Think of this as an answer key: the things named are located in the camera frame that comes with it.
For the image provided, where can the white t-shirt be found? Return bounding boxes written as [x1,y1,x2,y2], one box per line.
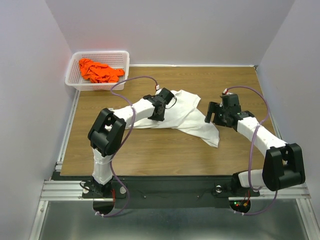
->
[113,90,220,148]

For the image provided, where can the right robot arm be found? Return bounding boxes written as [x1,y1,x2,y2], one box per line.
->
[204,93,306,195]

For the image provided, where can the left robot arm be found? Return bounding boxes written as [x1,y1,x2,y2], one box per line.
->
[87,88,177,197]

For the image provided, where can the white plastic laundry basket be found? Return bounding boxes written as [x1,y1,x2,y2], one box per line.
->
[65,50,130,91]

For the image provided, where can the orange t-shirt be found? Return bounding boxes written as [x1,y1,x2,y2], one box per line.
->
[78,58,125,84]

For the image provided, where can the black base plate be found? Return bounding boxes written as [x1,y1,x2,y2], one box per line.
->
[80,175,260,210]

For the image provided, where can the aluminium frame rail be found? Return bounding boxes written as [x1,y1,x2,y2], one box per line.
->
[28,178,93,240]

